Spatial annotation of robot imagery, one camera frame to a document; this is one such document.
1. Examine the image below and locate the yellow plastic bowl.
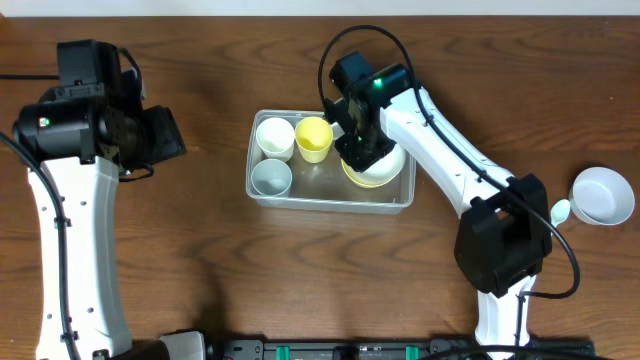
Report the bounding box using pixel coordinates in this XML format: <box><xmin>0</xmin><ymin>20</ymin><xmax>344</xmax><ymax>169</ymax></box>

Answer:
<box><xmin>341</xmin><ymin>160</ymin><xmax>393</xmax><ymax>189</ymax></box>

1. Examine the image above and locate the yellow plastic cup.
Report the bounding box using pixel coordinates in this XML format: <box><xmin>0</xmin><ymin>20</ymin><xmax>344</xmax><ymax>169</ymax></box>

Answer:
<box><xmin>295</xmin><ymin>117</ymin><xmax>333</xmax><ymax>164</ymax></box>

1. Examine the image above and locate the grey plastic cup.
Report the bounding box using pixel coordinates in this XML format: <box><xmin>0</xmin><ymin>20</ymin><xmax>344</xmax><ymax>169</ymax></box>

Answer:
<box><xmin>250</xmin><ymin>159</ymin><xmax>293</xmax><ymax>197</ymax></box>

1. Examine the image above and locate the mint green plastic spoon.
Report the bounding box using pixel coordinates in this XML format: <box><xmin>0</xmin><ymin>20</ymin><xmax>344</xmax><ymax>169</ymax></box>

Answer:
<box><xmin>550</xmin><ymin>199</ymin><xmax>571</xmax><ymax>228</ymax></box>

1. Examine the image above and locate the white plastic bowl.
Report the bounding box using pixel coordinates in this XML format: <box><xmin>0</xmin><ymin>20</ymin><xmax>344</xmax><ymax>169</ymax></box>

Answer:
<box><xmin>569</xmin><ymin>167</ymin><xmax>635</xmax><ymax>226</ymax></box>
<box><xmin>348</xmin><ymin>144</ymin><xmax>406</xmax><ymax>183</ymax></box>

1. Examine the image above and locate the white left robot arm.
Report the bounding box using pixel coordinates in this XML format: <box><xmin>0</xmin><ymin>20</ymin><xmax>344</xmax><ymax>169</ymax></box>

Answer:
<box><xmin>9</xmin><ymin>86</ymin><xmax>202</xmax><ymax>359</ymax></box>

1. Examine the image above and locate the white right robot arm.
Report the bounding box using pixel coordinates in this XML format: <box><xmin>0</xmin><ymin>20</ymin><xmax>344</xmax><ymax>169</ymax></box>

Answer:
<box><xmin>325</xmin><ymin>54</ymin><xmax>552</xmax><ymax>346</ymax></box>

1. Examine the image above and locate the clear plastic container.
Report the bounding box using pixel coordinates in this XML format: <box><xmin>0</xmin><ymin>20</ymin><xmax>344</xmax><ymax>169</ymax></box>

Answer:
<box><xmin>245</xmin><ymin>109</ymin><xmax>416</xmax><ymax>214</ymax></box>

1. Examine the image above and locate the white plastic cup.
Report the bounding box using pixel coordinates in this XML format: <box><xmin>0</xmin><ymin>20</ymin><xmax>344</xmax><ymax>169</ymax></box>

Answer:
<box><xmin>256</xmin><ymin>117</ymin><xmax>295</xmax><ymax>162</ymax></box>

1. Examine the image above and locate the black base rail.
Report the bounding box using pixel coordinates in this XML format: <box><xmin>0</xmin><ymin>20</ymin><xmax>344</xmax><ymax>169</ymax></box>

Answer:
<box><xmin>209</xmin><ymin>337</ymin><xmax>596</xmax><ymax>360</ymax></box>

